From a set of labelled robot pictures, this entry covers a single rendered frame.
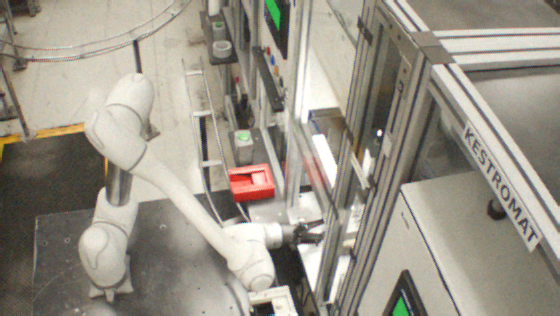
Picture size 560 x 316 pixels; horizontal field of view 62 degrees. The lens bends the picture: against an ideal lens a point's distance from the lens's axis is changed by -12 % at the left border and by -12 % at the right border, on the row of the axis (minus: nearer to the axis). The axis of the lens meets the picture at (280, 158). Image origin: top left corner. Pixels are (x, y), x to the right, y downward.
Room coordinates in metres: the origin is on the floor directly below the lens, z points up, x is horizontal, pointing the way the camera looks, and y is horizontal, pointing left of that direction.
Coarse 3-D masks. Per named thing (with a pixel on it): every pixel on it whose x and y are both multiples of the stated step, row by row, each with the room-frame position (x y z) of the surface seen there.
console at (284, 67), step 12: (288, 0) 1.32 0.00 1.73; (300, 0) 1.25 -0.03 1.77; (288, 12) 1.30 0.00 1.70; (264, 24) 1.60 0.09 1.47; (288, 24) 1.30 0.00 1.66; (264, 36) 1.60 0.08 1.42; (288, 36) 1.31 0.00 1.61; (276, 48) 1.43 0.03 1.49; (288, 48) 1.30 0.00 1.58; (276, 60) 1.42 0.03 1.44; (288, 60) 1.29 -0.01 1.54; (276, 72) 1.38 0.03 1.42; (288, 72) 1.28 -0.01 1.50; (288, 84) 1.27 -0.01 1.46; (288, 96) 1.26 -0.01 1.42; (288, 108) 1.25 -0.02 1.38
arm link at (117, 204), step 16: (128, 80) 1.21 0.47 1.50; (144, 80) 1.23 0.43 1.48; (112, 96) 1.14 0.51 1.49; (128, 96) 1.13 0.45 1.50; (144, 96) 1.17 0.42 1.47; (144, 112) 1.12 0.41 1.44; (144, 128) 1.16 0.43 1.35; (112, 176) 1.14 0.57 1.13; (128, 176) 1.15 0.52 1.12; (112, 192) 1.14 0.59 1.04; (128, 192) 1.16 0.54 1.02; (96, 208) 1.15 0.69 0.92; (112, 208) 1.13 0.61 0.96; (128, 208) 1.15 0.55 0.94; (112, 224) 1.09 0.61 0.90; (128, 224) 1.13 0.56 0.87
